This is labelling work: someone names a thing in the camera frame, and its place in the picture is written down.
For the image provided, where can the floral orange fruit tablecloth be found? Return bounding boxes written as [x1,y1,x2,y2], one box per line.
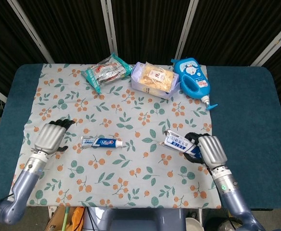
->
[6,63,222,209]

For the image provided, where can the white blue toothpaste tube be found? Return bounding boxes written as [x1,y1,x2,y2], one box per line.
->
[80,136,123,148]

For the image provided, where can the green stick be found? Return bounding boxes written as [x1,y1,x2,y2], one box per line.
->
[61,207,71,231]

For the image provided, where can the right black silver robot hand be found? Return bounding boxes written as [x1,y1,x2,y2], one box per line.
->
[183,132,228,168]

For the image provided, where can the teal silver snack packet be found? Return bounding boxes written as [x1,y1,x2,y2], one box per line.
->
[81,53,134,94]

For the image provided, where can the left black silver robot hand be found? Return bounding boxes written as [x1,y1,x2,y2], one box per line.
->
[31,118,76,156]

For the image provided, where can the dark teal table cover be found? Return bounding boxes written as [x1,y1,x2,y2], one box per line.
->
[0,63,281,209]

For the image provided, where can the white bowl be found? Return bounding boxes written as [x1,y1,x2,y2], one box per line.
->
[185,217,203,231]

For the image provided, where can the clear bag of chips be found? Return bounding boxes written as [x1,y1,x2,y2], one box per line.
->
[140,62,175,92]

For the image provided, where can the orange bag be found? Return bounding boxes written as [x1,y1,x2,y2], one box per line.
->
[72,206,85,231]

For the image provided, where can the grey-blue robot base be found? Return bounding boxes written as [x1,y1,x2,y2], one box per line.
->
[83,207,187,231]

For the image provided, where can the blue pump bottle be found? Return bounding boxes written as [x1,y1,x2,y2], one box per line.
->
[171,57,218,111]

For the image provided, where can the silver blue toothpaste box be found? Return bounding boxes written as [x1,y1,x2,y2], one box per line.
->
[163,129,203,159]

